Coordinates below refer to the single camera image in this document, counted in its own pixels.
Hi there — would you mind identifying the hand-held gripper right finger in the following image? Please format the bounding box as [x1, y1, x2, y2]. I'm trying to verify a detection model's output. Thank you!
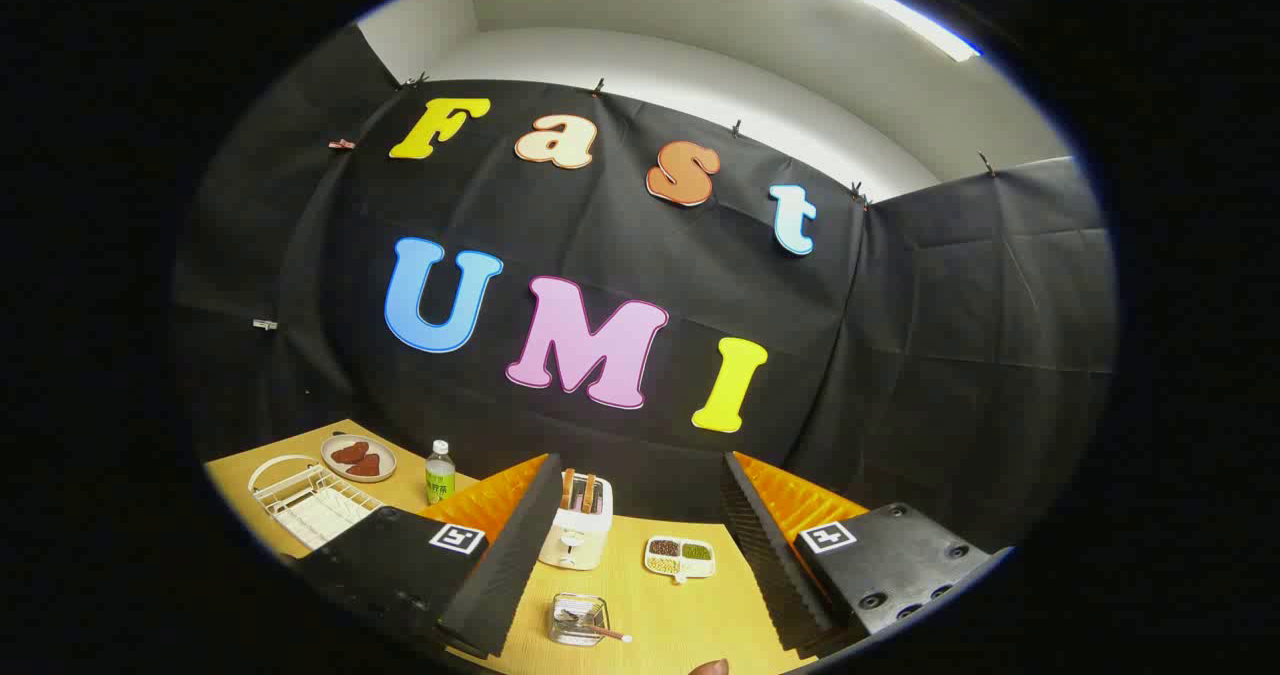
[720, 450, 1013, 656]

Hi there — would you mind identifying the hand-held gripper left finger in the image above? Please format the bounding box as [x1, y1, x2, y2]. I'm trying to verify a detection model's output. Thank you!
[285, 452, 564, 661]

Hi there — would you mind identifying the metal wire basket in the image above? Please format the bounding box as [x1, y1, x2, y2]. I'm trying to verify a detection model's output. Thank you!
[548, 593, 611, 648]

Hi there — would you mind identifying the spoon with reddish handle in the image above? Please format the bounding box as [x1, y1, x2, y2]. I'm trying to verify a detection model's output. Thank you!
[556, 607, 633, 644]

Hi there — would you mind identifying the white wire dish rack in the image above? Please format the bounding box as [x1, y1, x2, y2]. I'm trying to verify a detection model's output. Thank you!
[248, 453, 387, 553]

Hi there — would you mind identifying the white divided dish with beans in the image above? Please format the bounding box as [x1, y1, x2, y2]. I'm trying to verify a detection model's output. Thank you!
[644, 535, 717, 586]

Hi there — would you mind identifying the small beige plate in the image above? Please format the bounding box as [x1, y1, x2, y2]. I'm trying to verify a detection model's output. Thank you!
[320, 433, 398, 484]

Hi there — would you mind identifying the white toaster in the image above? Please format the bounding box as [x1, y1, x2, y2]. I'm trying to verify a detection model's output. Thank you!
[538, 473, 614, 571]

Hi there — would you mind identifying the green label drink bottle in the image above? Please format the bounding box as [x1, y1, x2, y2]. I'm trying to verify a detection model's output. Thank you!
[425, 440, 457, 506]

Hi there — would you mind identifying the black backdrop cloth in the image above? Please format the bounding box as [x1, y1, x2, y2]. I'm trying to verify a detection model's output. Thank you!
[170, 23, 1118, 556]

